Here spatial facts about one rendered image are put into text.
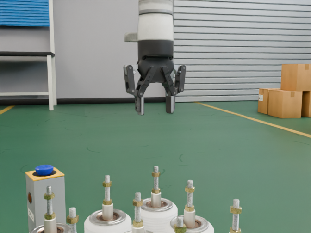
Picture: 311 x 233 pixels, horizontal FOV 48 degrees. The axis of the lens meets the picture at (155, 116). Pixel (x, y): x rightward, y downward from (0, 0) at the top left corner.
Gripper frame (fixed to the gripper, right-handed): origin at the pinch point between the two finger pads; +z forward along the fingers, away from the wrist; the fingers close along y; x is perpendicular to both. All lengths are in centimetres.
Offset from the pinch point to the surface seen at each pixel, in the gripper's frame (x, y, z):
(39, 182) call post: 10.3, -23.3, 16.5
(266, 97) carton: 250, 268, 27
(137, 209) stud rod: -13.8, -10.0, 15.8
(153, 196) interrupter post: -0.8, -0.8, 19.5
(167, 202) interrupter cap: -0.7, 2.7, 21.6
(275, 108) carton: 229, 261, 37
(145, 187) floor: 75, 31, 47
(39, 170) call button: 12.5, -22.9, 14.3
